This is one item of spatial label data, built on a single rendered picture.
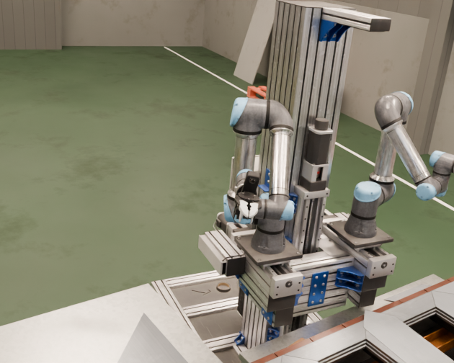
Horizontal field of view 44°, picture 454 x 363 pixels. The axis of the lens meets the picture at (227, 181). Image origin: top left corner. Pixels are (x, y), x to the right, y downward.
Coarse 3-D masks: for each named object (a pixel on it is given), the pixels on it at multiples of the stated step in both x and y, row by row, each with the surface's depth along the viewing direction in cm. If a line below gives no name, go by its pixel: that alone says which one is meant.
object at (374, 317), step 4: (364, 316) 234; (368, 316) 234; (372, 316) 234; (376, 316) 234; (380, 316) 235; (384, 316) 235; (388, 316) 235; (392, 316) 235; (364, 320) 231; (368, 320) 232; (372, 320) 232; (376, 320) 232; (380, 320) 232; (384, 320) 232; (364, 324) 229; (368, 324) 229; (372, 324) 229
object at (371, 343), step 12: (432, 312) 243; (444, 312) 242; (408, 324) 235; (372, 336) 222; (348, 348) 215; (360, 348) 218; (372, 348) 218; (384, 348) 216; (324, 360) 208; (336, 360) 211; (384, 360) 212; (396, 360) 210
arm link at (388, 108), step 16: (384, 96) 244; (384, 112) 238; (400, 112) 243; (384, 128) 239; (400, 128) 238; (400, 144) 237; (416, 160) 236; (416, 176) 236; (416, 192) 237; (432, 192) 232
